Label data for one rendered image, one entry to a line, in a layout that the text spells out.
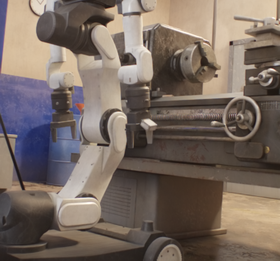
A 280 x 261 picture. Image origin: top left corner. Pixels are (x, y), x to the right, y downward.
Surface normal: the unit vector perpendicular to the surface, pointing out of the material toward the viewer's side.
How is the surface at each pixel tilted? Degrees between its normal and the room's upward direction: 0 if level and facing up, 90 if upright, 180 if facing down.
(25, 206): 64
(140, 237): 45
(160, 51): 90
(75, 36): 117
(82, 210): 90
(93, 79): 100
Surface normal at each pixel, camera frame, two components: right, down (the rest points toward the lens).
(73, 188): -0.43, -0.76
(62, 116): 0.74, 0.00
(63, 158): -0.15, -0.08
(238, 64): -0.76, -0.10
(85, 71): -0.67, 0.07
